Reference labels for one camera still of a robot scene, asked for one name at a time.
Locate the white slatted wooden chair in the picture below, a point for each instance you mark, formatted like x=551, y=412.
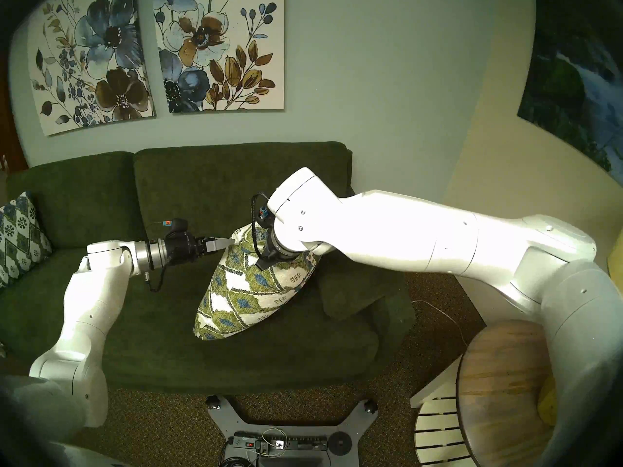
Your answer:
x=435, y=422

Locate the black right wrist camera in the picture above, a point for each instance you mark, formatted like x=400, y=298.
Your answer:
x=265, y=215

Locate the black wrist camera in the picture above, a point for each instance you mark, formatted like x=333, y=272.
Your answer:
x=175, y=225
x=265, y=215

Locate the floral canvas with brown leaves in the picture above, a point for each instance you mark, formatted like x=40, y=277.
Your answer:
x=219, y=47

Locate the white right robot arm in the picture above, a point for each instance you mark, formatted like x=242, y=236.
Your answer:
x=438, y=247

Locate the zigzag patterned throw pillow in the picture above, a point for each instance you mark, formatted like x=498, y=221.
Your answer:
x=253, y=286

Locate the waterfall landscape wall picture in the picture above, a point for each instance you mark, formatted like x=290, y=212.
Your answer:
x=569, y=77

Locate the dark green fabric sofa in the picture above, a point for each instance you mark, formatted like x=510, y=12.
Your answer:
x=170, y=325

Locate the round wooden side table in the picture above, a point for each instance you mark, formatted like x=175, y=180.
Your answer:
x=501, y=388

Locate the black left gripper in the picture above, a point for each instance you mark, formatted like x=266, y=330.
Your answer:
x=187, y=247

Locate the green sofa armrest cushion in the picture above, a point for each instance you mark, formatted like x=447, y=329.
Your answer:
x=355, y=291

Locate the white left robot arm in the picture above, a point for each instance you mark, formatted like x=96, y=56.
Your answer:
x=87, y=315

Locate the black power strip box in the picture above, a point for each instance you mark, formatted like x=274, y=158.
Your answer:
x=304, y=442

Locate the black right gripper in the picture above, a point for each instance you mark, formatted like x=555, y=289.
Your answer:
x=275, y=254

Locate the floral canvas with blue flowers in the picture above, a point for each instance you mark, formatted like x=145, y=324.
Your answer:
x=92, y=57

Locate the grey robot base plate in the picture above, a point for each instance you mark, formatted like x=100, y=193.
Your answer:
x=229, y=422

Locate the black round base disc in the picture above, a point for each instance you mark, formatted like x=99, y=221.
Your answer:
x=339, y=442

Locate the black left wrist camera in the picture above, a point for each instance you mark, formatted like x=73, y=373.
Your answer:
x=175, y=225

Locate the yellow-green ceramic lamp base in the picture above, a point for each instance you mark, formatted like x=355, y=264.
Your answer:
x=547, y=403

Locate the black base caster knob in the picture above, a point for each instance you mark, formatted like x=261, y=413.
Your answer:
x=212, y=402
x=371, y=405

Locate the diamond patterned throw pillow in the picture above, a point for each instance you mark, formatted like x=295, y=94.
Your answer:
x=19, y=237

